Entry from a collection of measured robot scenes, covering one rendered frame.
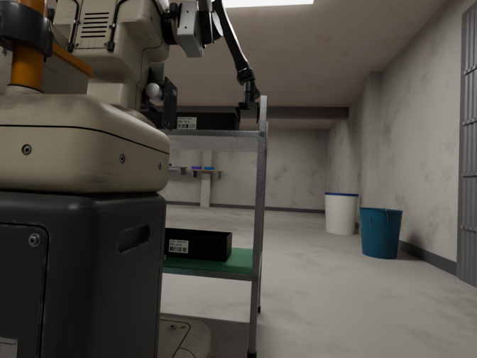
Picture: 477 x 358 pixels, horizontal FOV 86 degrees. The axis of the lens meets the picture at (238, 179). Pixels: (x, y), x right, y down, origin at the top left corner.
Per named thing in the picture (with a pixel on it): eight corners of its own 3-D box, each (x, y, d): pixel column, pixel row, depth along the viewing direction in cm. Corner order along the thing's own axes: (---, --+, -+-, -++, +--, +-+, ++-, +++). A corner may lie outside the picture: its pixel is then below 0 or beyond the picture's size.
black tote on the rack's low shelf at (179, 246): (113, 252, 129) (115, 229, 130) (132, 244, 146) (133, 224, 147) (226, 261, 122) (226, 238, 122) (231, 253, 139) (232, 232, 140)
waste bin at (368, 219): (413, 263, 270) (414, 208, 271) (365, 259, 276) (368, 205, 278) (391, 252, 319) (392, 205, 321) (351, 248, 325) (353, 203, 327)
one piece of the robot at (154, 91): (160, 123, 77) (165, 52, 78) (76, 121, 80) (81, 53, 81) (179, 134, 93) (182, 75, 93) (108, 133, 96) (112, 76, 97)
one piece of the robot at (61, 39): (56, -2, 75) (47, -2, 75) (49, 31, 73) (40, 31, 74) (86, 30, 87) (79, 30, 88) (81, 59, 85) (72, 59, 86)
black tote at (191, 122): (121, 133, 130) (123, 111, 130) (139, 139, 147) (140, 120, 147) (233, 136, 122) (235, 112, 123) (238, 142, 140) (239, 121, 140)
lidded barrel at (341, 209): (320, 229, 490) (321, 192, 492) (352, 231, 481) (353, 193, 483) (326, 234, 432) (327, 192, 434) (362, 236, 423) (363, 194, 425)
